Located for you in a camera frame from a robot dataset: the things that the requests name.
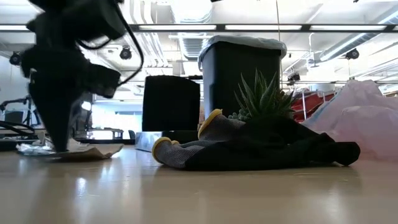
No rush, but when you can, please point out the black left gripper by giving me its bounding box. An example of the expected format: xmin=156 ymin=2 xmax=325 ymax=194
xmin=20 ymin=40 xmax=123 ymax=152

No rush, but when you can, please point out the brown paper bag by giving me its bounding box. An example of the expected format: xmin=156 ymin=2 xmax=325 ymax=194
xmin=57 ymin=141 xmax=125 ymax=162

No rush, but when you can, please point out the clear plastic wrapper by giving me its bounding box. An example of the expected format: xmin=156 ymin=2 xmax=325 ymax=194
xmin=16 ymin=132 xmax=55 ymax=156

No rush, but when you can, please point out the blue foil snack packet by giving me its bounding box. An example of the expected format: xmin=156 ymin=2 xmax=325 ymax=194
xmin=135 ymin=130 xmax=163 ymax=153

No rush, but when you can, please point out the black trash bin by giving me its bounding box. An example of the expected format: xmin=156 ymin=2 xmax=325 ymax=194
xmin=198 ymin=34 xmax=287 ymax=121

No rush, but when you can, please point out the pink plastic bag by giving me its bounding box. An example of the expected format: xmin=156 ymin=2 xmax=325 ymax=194
xmin=300 ymin=79 xmax=398 ymax=161

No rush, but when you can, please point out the long ceiling light strip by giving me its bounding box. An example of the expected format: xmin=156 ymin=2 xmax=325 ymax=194
xmin=0 ymin=23 xmax=398 ymax=32

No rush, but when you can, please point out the green artificial succulent plant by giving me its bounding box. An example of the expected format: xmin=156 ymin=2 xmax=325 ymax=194
xmin=228 ymin=68 xmax=298 ymax=125

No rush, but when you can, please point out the red storage bin rack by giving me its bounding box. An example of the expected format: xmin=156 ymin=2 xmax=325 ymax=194
xmin=291 ymin=91 xmax=338 ymax=123

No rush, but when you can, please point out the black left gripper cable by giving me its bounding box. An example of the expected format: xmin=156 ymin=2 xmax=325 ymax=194
xmin=76 ymin=0 xmax=146 ymax=88

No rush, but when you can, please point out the silver ceiling duct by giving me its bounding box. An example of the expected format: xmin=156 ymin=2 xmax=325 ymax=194
xmin=320 ymin=9 xmax=398 ymax=62

